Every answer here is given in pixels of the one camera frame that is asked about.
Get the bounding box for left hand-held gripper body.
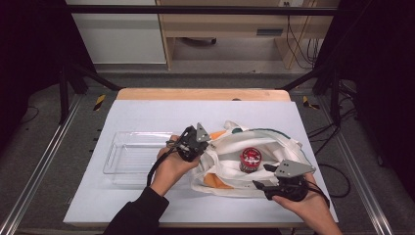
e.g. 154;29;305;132
165;122;212;164

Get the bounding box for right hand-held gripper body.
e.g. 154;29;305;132
263;159;317;203

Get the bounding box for red lidded can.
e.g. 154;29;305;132
239;147;263;174

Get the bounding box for white tote bag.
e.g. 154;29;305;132
190;119;312;199

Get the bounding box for clear plastic tray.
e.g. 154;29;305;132
102;130;194;187

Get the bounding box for person's right hand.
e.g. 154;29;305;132
272;172;338;229

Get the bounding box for person's left hand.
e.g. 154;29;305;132
150;134;202;198

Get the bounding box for wooden table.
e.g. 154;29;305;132
115;87;292;102

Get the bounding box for yellow clamp right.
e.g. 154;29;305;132
301;95;321;111

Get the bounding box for yellow clamp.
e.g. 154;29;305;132
93;93;107;112
301;95;321;111

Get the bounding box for black metal stand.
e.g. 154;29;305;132
280;62;344;126
58;62;123;125

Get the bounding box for yellow clamp left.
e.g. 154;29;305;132
93;93;107;112

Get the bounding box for wooden desk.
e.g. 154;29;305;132
156;0;339;71

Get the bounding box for black horizontal bar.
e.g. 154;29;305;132
65;4;339;17

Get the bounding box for white cabinet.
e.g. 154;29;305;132
65;0;167;66

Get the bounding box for black curtain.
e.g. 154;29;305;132
312;0;415;201
0;0;96;146

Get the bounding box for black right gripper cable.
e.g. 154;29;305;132
304;180;331;209

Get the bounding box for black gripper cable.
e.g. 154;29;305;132
146;148;179;188
304;180;331;209

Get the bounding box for bundle of black floor cables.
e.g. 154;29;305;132
307;79;359;155

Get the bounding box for looped black floor cable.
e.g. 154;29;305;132
317;163;352;199

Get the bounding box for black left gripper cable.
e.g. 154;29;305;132
146;148;179;188

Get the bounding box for aluminium floor rail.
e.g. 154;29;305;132
317;96;394;235
0;94;84;235

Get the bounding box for hanging black desk cables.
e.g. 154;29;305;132
285;1;322;71

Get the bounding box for thin black floor cable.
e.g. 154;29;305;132
20;105;40;125

